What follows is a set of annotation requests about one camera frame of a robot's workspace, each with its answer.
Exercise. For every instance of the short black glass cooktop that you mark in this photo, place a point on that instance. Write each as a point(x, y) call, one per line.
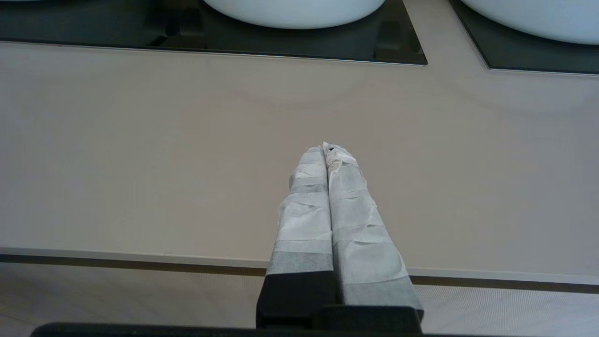
point(496, 51)

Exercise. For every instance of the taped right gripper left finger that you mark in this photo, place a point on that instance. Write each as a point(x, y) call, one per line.
point(304, 224)

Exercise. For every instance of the long black glass cooktop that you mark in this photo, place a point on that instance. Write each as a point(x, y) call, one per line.
point(117, 28)

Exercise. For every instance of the white cooking pot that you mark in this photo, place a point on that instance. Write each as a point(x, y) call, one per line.
point(543, 18)
point(295, 11)

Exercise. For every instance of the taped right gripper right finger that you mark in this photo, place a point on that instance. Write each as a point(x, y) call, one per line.
point(360, 243)

